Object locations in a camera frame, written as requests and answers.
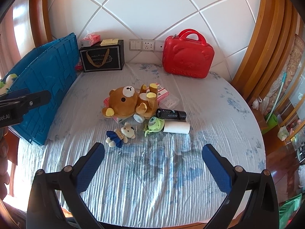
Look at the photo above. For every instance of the white paper roll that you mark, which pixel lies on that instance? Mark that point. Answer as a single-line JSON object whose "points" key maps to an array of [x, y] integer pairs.
{"points": [[176, 127]]}

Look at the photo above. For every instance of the black garbage bag roll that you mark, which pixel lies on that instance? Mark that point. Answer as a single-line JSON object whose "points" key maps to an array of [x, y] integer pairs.
{"points": [[170, 114]]}

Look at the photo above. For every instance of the yellow flat box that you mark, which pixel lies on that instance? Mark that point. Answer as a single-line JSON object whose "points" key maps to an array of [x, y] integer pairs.
{"points": [[109, 42]]}

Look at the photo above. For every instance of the red plush toy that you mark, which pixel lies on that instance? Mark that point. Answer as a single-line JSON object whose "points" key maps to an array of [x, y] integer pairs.
{"points": [[188, 57]]}

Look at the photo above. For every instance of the pink tissue pack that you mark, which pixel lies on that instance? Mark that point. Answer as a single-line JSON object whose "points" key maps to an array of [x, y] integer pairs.
{"points": [[90, 40], [163, 92], [107, 102]]}

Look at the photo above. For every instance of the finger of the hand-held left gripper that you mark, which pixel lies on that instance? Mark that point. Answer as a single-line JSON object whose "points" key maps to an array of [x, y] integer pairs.
{"points": [[35, 100], [16, 92]]}

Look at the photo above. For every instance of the small bear doll blue dress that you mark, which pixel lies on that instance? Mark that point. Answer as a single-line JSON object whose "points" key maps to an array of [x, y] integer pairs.
{"points": [[121, 134]]}

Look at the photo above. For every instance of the clear plastic bag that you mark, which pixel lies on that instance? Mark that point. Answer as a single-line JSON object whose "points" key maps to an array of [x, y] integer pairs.
{"points": [[170, 102]]}

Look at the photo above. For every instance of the person's left hand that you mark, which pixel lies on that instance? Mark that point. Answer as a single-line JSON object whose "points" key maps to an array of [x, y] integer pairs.
{"points": [[4, 148]]}

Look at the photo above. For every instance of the small pink packet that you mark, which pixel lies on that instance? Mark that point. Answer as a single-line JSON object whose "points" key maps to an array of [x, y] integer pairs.
{"points": [[78, 64]]}

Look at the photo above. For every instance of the white wall switch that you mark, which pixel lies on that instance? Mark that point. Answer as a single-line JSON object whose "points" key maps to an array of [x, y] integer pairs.
{"points": [[135, 44]]}

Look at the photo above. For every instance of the brown bear plush toy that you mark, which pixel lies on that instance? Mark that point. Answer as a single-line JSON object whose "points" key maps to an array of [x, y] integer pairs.
{"points": [[128, 100]]}

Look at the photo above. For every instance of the black gift bag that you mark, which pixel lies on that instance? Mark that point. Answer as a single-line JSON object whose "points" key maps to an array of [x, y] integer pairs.
{"points": [[102, 57]]}

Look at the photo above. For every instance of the white plastic bottle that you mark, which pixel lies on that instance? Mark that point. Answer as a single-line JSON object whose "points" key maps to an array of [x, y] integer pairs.
{"points": [[139, 118]]}

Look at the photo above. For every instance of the wooden headboard frame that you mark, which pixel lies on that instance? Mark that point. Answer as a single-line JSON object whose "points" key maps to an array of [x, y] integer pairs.
{"points": [[264, 40], [35, 16]]}

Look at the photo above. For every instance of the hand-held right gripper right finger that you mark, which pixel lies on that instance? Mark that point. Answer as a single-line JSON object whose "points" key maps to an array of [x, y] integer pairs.
{"points": [[216, 169]]}

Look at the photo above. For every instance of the light blue pole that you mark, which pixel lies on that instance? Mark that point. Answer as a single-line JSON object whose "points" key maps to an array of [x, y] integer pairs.
{"points": [[280, 93]]}

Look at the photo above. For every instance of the blue plastic crate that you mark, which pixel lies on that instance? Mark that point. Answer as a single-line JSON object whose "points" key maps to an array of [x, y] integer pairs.
{"points": [[47, 76]]}

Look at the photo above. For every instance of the patterned curtain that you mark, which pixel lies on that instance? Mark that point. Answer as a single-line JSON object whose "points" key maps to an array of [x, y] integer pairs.
{"points": [[295, 59]]}

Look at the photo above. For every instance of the white wall socket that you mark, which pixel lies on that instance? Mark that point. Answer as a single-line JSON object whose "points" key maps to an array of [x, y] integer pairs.
{"points": [[148, 45], [159, 45]]}

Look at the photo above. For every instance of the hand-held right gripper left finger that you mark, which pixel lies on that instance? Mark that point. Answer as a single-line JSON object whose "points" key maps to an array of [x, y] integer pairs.
{"points": [[90, 167]]}

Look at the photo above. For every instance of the green one-eyed monster plush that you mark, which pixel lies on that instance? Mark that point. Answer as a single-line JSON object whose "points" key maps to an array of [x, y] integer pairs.
{"points": [[154, 125]]}

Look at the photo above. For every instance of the green frog plush toy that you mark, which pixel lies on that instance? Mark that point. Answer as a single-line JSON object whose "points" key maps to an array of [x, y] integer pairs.
{"points": [[6, 82]]}

